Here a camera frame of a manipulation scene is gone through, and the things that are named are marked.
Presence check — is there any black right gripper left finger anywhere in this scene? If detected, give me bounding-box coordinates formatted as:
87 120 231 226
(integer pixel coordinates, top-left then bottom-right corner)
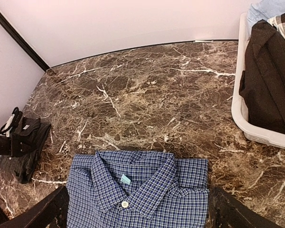
0 186 69 228

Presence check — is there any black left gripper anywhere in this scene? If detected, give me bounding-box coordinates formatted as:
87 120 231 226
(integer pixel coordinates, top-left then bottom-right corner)
10 117 41 157

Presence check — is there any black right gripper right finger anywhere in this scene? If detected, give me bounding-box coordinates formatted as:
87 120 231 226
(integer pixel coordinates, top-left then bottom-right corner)
208 187 280 228

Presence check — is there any blue checkered long sleeve shirt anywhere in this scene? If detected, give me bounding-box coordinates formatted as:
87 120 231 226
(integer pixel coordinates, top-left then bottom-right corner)
66 151 209 228

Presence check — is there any folded black striped shirt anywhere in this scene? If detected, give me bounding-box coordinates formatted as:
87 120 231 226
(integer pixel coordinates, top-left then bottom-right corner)
0 117 51 184

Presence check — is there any white plastic laundry basket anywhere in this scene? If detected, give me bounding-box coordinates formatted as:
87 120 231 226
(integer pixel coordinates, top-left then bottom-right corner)
231 13 285 149

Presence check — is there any black garment in basket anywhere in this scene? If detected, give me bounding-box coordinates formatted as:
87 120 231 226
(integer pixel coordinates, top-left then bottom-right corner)
239 20 285 134

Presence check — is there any white tape strip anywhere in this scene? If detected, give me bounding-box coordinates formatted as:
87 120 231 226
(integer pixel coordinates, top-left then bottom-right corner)
194 40 213 43

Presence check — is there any light blue shirt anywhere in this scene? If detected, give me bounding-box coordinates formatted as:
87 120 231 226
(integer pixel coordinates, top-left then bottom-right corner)
247 0 285 28

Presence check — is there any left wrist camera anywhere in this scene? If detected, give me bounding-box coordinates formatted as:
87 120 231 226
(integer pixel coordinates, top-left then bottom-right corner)
0 107 23 137

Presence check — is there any left black corner post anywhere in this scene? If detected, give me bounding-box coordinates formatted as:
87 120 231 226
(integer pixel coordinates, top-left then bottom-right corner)
0 12 50 72

